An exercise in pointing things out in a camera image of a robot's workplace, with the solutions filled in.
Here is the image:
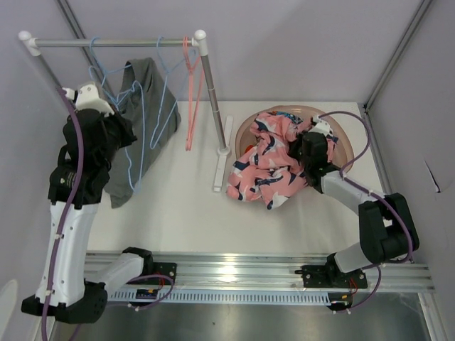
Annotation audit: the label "light blue hanger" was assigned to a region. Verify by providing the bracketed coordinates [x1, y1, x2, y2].
[149, 36, 196, 150]
[88, 36, 146, 195]

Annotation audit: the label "pink whale print shorts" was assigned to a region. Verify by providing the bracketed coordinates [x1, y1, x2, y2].
[225, 111, 341, 211]

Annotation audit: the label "grey shorts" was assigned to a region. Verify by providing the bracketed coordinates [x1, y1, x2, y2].
[105, 58, 181, 209]

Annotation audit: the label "pink hanger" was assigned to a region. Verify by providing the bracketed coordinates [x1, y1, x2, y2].
[185, 51, 204, 151]
[183, 37, 199, 76]

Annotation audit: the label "orange blue patterned shorts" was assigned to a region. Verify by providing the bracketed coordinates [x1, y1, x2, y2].
[269, 111, 304, 125]

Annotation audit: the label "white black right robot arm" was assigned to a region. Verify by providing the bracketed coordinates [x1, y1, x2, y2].
[289, 132, 420, 287]

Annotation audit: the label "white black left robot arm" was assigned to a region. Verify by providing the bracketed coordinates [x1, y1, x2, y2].
[21, 109, 154, 325]

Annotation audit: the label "translucent pink plastic basin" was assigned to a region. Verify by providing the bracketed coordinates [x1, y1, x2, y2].
[237, 108, 350, 168]

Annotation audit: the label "white and metal clothes rack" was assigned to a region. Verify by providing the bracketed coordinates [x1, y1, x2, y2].
[18, 29, 233, 193]

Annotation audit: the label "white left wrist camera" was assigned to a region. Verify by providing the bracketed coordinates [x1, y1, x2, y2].
[62, 81, 114, 117]

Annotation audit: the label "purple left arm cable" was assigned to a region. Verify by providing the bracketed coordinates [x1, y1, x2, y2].
[41, 87, 175, 341]

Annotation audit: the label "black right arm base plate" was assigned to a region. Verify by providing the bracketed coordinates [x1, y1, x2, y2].
[294, 265, 368, 289]

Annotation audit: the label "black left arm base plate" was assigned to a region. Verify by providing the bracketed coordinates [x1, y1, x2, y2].
[140, 262, 178, 286]

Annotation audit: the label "white slotted cable duct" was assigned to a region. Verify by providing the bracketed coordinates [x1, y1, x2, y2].
[108, 288, 331, 306]

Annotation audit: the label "aluminium mounting rail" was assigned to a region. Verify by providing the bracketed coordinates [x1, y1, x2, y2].
[83, 252, 435, 293]

